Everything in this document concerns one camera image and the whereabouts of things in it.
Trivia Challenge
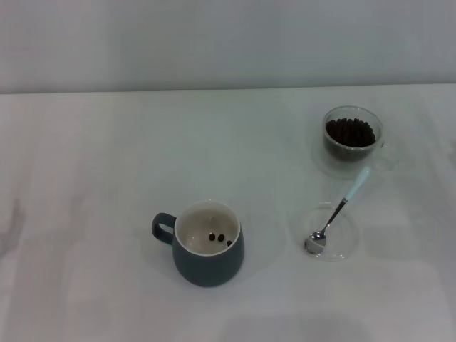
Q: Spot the clear double-wall glass cup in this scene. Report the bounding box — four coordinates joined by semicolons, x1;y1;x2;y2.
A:
321;105;400;172

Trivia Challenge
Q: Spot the metal spoon light blue handle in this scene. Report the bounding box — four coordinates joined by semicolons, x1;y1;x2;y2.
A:
303;165;373;251

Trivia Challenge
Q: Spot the glass cup of coffee beans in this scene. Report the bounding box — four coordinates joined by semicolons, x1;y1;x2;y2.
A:
323;117;378;163

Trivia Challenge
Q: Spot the dark grey mug white inside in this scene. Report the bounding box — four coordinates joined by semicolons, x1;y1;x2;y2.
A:
151;199;246;288

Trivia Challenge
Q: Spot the clear glass saucer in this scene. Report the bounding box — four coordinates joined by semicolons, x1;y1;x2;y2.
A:
296;202;361;264

